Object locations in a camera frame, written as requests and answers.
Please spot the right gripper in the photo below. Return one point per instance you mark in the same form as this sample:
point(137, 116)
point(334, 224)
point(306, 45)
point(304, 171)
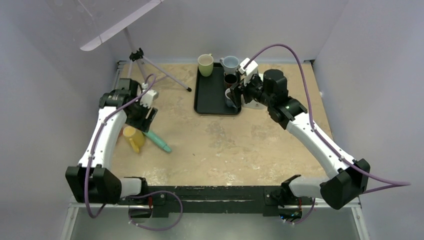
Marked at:
point(239, 89)

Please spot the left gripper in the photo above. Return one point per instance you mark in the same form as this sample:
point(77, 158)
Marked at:
point(143, 123)

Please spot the yellow mug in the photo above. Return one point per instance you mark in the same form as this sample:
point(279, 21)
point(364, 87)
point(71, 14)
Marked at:
point(134, 137)

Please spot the blue patterned mug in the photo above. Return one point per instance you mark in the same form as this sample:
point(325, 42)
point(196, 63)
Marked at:
point(229, 98)

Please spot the brown mug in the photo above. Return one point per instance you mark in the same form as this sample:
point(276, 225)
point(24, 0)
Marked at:
point(230, 80)

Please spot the white mug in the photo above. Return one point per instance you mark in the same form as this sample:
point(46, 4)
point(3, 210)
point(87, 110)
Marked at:
point(230, 64)

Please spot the green cup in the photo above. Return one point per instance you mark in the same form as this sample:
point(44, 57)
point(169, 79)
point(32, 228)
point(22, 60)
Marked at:
point(205, 64)

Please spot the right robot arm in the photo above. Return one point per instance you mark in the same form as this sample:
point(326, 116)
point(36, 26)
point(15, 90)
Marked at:
point(346, 178)

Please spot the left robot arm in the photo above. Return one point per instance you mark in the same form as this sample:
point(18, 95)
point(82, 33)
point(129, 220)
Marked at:
point(129, 104)

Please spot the teal cylinder toy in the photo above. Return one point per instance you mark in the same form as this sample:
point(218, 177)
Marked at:
point(158, 141)

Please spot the black tray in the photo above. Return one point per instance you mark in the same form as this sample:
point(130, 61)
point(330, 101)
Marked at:
point(209, 94)

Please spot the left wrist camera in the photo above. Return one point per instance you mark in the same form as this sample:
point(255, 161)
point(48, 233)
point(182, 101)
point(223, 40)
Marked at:
point(148, 97)

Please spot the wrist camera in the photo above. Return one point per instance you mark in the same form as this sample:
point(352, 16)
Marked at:
point(247, 68)
point(148, 97)

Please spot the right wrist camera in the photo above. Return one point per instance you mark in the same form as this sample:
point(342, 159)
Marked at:
point(247, 68)

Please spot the aluminium rail frame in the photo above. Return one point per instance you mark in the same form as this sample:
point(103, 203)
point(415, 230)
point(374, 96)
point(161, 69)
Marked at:
point(324, 223)

